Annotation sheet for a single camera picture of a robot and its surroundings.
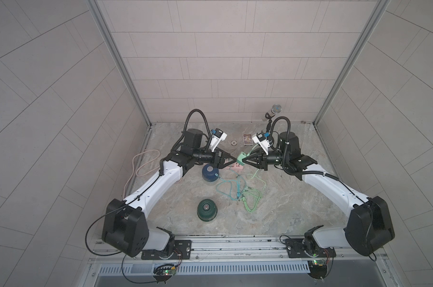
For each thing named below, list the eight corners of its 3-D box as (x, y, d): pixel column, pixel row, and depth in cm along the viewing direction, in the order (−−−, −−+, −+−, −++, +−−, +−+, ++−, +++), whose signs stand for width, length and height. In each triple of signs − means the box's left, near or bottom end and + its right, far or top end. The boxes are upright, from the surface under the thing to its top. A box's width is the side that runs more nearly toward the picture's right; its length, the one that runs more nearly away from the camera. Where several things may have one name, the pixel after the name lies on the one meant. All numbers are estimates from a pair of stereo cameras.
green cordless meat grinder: (199, 224, 79) (196, 217, 71) (200, 206, 84) (198, 198, 76) (217, 224, 79) (216, 217, 71) (217, 207, 84) (216, 198, 76)
